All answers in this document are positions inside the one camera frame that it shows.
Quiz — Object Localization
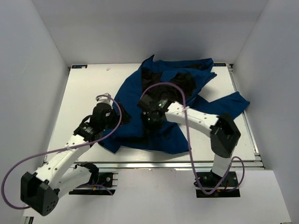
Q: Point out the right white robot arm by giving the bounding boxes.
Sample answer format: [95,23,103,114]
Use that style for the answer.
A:
[137,94,241,186]

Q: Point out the right blue table label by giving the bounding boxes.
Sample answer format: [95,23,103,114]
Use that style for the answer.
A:
[213,63,227,67]

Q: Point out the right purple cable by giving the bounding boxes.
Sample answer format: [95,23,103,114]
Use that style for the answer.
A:
[141,82,245,195]

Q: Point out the left blue table label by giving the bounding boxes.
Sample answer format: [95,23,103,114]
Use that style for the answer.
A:
[71,64,87,69]

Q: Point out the white front panel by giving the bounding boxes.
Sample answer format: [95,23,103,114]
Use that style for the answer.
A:
[24,169,291,224]

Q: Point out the blue jacket with black lining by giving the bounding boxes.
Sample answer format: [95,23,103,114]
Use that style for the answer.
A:
[99,57,250,154]

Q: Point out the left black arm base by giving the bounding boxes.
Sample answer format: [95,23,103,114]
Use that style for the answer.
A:
[69,162,118,196]

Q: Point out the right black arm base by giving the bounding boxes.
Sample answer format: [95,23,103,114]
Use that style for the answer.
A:
[192,170,241,198]

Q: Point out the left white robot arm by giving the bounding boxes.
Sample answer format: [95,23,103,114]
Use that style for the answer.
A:
[21,93,123,216]

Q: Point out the blue table label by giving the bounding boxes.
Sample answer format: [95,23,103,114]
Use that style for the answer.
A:
[71,64,87,69]
[213,63,227,67]

